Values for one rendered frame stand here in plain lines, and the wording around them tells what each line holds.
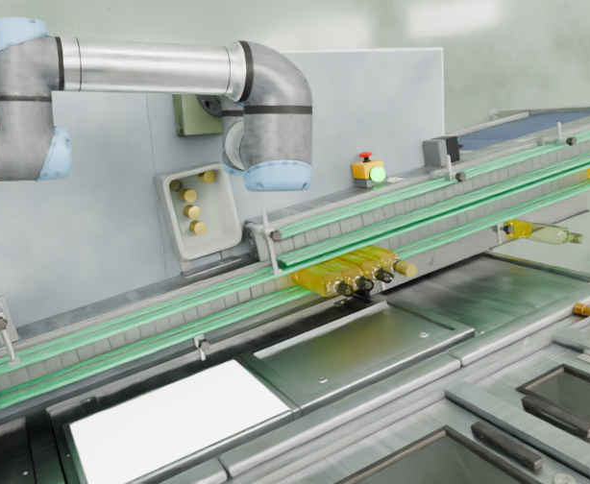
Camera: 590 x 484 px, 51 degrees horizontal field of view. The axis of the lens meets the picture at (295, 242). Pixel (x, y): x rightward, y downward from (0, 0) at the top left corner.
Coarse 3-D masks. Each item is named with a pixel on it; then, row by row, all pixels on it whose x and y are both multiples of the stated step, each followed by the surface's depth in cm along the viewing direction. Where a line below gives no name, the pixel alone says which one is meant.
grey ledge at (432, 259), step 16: (544, 208) 210; (560, 208) 213; (576, 208) 217; (464, 240) 195; (480, 240) 199; (496, 240) 202; (512, 240) 203; (416, 256) 188; (432, 256) 190; (448, 256) 193; (464, 256) 196
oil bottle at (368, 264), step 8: (336, 256) 167; (344, 256) 165; (352, 256) 163; (360, 256) 162; (368, 256) 161; (360, 264) 156; (368, 264) 155; (376, 264) 156; (368, 272) 155; (376, 280) 156
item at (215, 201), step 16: (176, 176) 154; (192, 176) 163; (224, 176) 160; (176, 192) 162; (208, 192) 166; (224, 192) 163; (176, 208) 162; (208, 208) 166; (224, 208) 166; (176, 224) 156; (208, 224) 167; (224, 224) 169; (192, 240) 166; (208, 240) 167; (224, 240) 166; (192, 256) 159
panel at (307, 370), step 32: (352, 320) 162; (384, 320) 158; (416, 320) 154; (448, 320) 149; (256, 352) 152; (288, 352) 150; (320, 352) 147; (352, 352) 144; (384, 352) 141; (416, 352) 136; (288, 384) 134; (320, 384) 132; (352, 384) 129; (288, 416) 123; (224, 448) 117; (160, 480) 112
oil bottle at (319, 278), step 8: (320, 264) 161; (296, 272) 164; (304, 272) 159; (312, 272) 156; (320, 272) 155; (328, 272) 154; (336, 272) 153; (296, 280) 166; (304, 280) 161; (312, 280) 156; (320, 280) 152; (328, 280) 150; (336, 280) 150; (312, 288) 158; (320, 288) 153; (328, 288) 150; (328, 296) 151
